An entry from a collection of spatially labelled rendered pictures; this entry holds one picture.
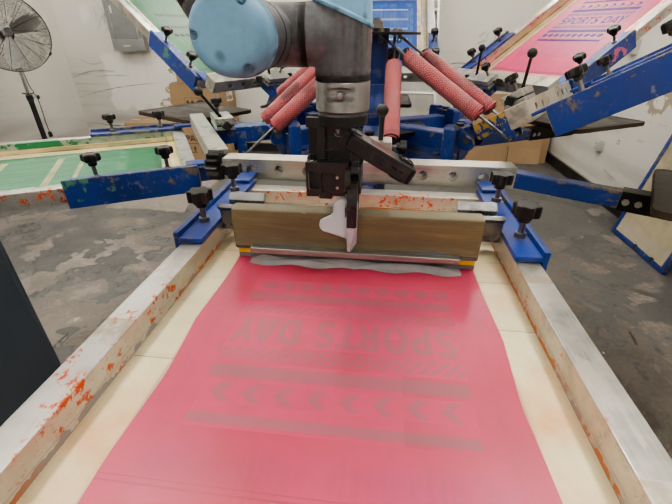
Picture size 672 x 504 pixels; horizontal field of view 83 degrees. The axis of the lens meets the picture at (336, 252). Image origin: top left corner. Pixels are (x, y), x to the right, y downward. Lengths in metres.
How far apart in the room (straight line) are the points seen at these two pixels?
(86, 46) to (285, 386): 5.66
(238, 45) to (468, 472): 0.44
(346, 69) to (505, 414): 0.44
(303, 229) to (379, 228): 0.12
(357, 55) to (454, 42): 4.31
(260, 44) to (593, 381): 0.46
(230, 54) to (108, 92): 5.52
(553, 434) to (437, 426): 0.11
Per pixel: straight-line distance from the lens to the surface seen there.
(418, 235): 0.63
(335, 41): 0.54
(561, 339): 0.53
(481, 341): 0.54
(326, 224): 0.60
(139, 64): 5.61
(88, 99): 6.10
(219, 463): 0.42
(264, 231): 0.65
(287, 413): 0.44
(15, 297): 0.81
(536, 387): 0.51
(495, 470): 0.43
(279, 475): 0.40
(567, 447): 0.47
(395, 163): 0.58
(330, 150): 0.58
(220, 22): 0.41
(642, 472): 0.43
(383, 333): 0.52
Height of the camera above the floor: 1.30
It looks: 29 degrees down
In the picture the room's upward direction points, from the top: straight up
